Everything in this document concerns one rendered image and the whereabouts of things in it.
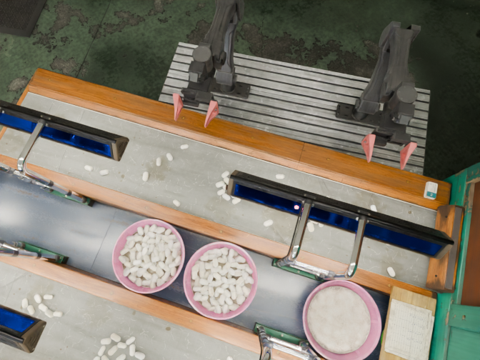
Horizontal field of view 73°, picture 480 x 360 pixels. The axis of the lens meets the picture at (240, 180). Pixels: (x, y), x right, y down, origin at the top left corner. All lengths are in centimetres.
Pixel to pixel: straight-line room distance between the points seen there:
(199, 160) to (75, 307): 71
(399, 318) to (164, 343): 81
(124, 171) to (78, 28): 174
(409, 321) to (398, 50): 90
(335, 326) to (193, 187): 73
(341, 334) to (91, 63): 233
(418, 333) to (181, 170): 103
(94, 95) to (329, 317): 129
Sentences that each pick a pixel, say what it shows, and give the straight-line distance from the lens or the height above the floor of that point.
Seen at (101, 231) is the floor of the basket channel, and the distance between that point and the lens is 145.
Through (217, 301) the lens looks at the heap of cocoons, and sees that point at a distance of 125.
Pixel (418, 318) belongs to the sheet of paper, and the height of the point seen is 78.
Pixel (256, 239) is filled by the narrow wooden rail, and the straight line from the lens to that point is 123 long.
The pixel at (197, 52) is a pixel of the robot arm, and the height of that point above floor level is 117.
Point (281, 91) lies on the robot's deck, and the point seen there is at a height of 66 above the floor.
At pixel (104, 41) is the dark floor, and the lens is 280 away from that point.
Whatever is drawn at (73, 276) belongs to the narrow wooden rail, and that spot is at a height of 76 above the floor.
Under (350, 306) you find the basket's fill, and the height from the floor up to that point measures 73.
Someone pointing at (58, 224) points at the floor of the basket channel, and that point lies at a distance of 154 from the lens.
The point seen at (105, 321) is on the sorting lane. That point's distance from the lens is 135.
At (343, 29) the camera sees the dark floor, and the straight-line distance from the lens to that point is 275.
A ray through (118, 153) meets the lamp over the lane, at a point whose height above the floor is 107.
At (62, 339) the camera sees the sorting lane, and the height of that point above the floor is 74.
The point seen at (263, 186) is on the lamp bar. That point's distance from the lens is 91.
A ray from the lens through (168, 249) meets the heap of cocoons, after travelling 128.
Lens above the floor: 199
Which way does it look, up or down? 73 degrees down
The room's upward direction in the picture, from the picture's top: 4 degrees counter-clockwise
